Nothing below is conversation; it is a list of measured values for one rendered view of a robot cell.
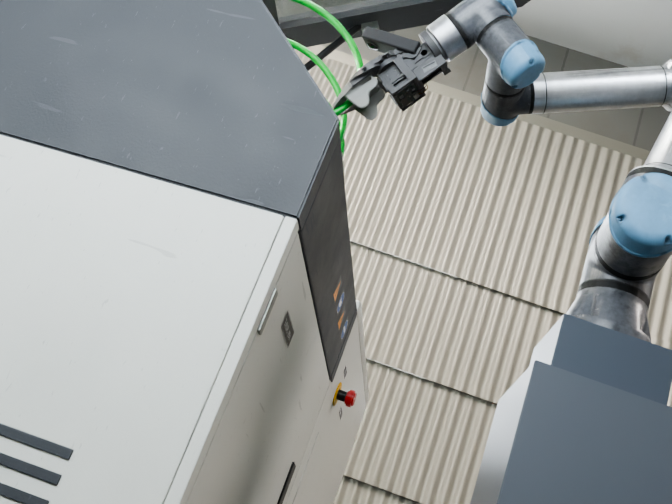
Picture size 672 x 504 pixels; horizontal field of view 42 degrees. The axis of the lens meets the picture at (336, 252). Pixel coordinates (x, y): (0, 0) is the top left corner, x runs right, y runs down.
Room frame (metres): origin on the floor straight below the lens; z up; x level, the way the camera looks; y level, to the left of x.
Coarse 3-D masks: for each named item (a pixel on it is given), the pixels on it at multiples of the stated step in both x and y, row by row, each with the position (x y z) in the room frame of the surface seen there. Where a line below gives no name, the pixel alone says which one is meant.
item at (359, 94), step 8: (368, 80) 1.32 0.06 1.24; (376, 80) 1.31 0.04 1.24; (344, 88) 1.33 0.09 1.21; (352, 88) 1.32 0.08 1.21; (360, 88) 1.32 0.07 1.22; (368, 88) 1.31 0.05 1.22; (344, 96) 1.34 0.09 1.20; (352, 96) 1.33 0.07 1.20; (360, 96) 1.32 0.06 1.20; (368, 96) 1.32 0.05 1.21; (336, 104) 1.35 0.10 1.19; (360, 104) 1.32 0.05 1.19; (368, 104) 1.32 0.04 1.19
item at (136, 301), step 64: (0, 192) 1.09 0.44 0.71; (64, 192) 1.07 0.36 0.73; (128, 192) 1.05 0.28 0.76; (192, 192) 1.03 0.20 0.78; (0, 256) 1.08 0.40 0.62; (64, 256) 1.06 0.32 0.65; (128, 256) 1.04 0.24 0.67; (192, 256) 1.03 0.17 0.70; (256, 256) 1.01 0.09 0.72; (0, 320) 1.07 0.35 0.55; (64, 320) 1.05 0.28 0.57; (128, 320) 1.04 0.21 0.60; (192, 320) 1.02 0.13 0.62; (256, 320) 1.01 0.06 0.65; (0, 384) 1.06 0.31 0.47; (64, 384) 1.04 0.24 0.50; (128, 384) 1.03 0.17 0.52; (192, 384) 1.01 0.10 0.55; (0, 448) 1.05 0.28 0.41; (64, 448) 1.03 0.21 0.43; (128, 448) 1.02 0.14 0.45; (192, 448) 1.01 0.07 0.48
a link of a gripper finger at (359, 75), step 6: (372, 60) 1.29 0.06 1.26; (378, 60) 1.28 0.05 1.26; (384, 60) 1.29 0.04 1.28; (366, 66) 1.29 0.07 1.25; (372, 66) 1.29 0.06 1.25; (378, 66) 1.29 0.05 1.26; (360, 72) 1.30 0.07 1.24; (366, 72) 1.30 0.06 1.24; (372, 72) 1.30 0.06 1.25; (354, 78) 1.31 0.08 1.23; (360, 78) 1.31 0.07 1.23; (354, 84) 1.32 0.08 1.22
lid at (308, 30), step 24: (264, 0) 1.61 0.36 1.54; (288, 0) 1.64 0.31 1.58; (312, 0) 1.64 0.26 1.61; (336, 0) 1.64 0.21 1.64; (360, 0) 1.65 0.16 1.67; (384, 0) 1.65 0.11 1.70; (408, 0) 1.65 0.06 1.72; (432, 0) 1.64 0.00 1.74; (456, 0) 1.64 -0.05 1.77; (528, 0) 1.66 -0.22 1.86; (288, 24) 1.71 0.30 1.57; (312, 24) 1.70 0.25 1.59; (360, 24) 1.71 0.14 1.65; (384, 24) 1.71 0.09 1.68; (408, 24) 1.72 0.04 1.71
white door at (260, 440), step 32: (288, 256) 1.03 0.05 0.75; (288, 288) 1.09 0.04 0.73; (288, 320) 1.15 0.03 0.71; (256, 352) 1.06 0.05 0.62; (288, 352) 1.23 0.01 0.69; (320, 352) 1.46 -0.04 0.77; (256, 384) 1.12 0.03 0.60; (288, 384) 1.31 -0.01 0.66; (320, 384) 1.57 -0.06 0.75; (224, 416) 1.04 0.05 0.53; (256, 416) 1.19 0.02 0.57; (288, 416) 1.39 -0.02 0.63; (224, 448) 1.09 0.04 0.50; (256, 448) 1.26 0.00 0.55; (288, 448) 1.49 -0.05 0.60; (224, 480) 1.15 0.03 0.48; (256, 480) 1.34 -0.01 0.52; (288, 480) 1.58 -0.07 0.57
